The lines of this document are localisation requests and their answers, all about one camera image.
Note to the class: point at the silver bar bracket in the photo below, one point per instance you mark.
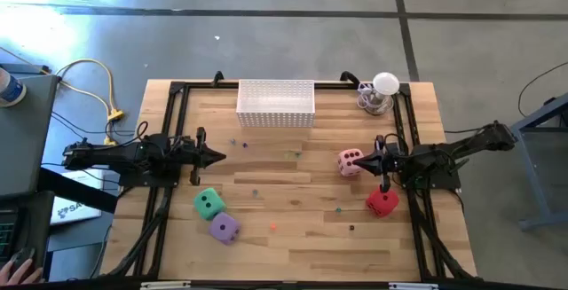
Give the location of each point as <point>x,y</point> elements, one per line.
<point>166,284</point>
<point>412,286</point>

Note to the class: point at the black desk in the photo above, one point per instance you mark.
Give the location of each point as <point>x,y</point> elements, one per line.
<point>37,219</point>

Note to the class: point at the backlit black keyboard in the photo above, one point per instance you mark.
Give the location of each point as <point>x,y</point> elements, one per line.
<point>5,237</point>

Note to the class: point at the large pink foam die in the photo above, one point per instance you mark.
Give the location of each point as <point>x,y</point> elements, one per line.
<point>348,163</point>

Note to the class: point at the white mushroom table lamp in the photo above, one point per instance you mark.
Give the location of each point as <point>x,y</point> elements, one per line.
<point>385,83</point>

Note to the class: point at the white bottle with blue label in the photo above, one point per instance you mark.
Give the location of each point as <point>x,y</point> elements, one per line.
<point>10,90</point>

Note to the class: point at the large green foam die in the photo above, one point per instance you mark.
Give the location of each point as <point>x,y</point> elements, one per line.
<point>208,203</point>

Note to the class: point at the white printed leaflet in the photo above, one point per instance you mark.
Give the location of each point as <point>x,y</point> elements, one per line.
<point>80,212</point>

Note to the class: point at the large red foam die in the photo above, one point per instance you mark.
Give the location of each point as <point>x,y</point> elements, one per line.
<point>381,203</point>

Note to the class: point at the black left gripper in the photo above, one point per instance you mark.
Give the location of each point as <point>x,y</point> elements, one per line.
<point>191,154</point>

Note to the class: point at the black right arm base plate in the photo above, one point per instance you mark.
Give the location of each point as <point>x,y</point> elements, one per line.
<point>444,181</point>

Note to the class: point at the blue-grey metal table frame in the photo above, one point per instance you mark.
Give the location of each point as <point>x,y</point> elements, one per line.
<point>546,221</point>

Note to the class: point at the black aluminium table frame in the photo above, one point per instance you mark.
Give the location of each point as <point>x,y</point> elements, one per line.
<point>330,85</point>

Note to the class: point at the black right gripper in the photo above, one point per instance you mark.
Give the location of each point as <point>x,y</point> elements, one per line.
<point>390,161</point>

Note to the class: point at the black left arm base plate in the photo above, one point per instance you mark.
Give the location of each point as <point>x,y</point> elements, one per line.
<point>133,179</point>

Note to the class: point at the large purple foam die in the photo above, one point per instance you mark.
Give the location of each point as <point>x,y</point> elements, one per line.
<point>224,229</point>

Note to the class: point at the white perforated metal basket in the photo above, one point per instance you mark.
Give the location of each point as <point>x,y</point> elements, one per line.
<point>275,119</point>

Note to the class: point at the person's hand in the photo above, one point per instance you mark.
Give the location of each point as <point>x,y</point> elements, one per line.
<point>20,274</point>

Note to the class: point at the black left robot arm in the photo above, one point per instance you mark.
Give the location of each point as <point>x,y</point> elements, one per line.
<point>111,154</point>

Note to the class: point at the grey desk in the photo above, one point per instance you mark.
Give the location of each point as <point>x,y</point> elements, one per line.
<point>22,148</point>

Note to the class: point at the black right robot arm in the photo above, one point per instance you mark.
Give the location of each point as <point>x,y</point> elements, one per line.
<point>444,154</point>

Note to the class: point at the black computer mouse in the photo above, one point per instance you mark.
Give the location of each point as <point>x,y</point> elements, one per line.
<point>22,254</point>

